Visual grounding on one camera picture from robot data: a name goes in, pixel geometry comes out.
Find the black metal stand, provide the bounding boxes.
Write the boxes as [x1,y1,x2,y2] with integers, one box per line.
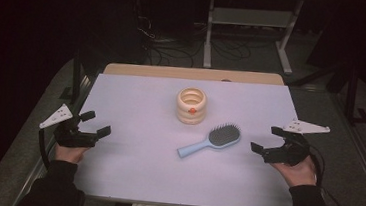
[285,57,366,127]
[57,47,105,111]

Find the desk with white legs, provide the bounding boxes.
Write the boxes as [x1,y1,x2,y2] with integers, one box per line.
[188,0,305,77]

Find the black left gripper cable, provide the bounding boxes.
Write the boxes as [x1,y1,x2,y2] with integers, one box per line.
[35,127,54,170]

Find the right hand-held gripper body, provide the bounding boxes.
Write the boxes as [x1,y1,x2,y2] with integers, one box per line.
[263,115,332,170]

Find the white table mat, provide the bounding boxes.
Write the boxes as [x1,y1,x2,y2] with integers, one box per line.
[71,67,305,206]

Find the wooden table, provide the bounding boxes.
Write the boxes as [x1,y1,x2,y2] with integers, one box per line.
[101,58,286,91]

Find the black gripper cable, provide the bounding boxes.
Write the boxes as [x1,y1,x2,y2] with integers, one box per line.
[35,127,54,170]
[302,144,365,206]

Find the person's left hand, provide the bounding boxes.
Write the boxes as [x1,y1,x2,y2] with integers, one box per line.
[52,141,92,166]

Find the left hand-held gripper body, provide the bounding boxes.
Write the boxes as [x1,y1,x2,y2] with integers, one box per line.
[37,101,102,151]

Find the person's right hand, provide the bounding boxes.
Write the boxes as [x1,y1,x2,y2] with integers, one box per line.
[268,152,320,190]

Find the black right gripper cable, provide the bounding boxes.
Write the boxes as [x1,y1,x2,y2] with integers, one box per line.
[302,144,365,206]

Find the cream ribbed cup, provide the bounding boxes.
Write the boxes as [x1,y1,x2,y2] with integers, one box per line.
[173,85,209,127]

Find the black floor cables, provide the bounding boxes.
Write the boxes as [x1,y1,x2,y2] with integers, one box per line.
[129,0,280,77]

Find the light blue hairbrush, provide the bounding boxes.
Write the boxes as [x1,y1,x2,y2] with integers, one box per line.
[175,117,243,164]

